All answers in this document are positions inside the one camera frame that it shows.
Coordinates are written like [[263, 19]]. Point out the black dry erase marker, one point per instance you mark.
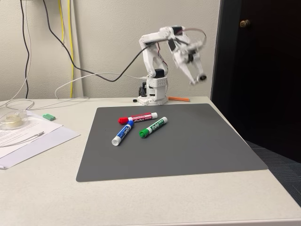
[[202, 77]]

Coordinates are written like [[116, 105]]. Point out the green dry erase marker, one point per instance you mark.
[[154, 127]]

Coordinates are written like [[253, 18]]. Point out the red dry erase marker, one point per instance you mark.
[[141, 117]]

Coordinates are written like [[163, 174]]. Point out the blue dry erase marker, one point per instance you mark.
[[123, 133]]

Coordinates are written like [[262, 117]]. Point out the orange stick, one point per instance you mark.
[[178, 99]]

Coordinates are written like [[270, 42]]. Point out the brass door knob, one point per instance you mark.
[[245, 23]]

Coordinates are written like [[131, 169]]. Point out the dark wooden door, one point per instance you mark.
[[263, 70]]

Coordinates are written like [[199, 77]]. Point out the grey rubber mat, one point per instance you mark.
[[178, 146]]

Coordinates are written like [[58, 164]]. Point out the green eraser block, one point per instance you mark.
[[49, 116]]

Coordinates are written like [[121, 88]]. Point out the white paper stack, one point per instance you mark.
[[47, 146]]

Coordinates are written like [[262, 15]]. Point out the printed white paper sheet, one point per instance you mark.
[[23, 134]]

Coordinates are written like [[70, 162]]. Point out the clear tape dispenser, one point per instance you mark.
[[14, 120]]

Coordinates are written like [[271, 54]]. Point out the small camera on white mount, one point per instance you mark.
[[191, 57]]

